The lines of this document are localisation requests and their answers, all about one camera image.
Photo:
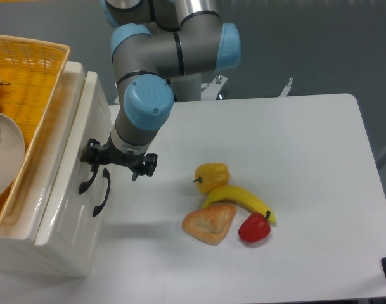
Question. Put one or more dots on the triangular pastry bread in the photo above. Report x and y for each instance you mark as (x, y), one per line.
(210, 224)

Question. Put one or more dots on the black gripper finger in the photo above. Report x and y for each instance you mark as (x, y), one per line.
(101, 153)
(144, 165)

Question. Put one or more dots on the red bell pepper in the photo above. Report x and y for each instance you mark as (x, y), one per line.
(255, 228)

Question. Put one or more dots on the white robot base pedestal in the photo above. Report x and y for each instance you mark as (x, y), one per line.
(187, 88)

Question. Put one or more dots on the yellow woven basket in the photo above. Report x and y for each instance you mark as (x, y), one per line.
(33, 69)

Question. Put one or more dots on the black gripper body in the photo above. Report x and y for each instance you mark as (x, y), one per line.
(111, 155)

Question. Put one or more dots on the yellow bell pepper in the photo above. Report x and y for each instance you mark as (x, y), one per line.
(211, 175)

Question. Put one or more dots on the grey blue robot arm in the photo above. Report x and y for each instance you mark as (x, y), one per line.
(153, 42)

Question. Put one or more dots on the yellow banana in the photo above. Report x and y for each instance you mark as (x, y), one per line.
(241, 197)

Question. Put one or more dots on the black top drawer handle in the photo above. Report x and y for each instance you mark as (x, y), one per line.
(86, 185)

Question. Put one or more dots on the grey round plate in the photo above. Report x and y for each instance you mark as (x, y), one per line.
(12, 150)

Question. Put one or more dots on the white drawer cabinet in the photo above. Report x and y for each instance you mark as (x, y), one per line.
(20, 228)

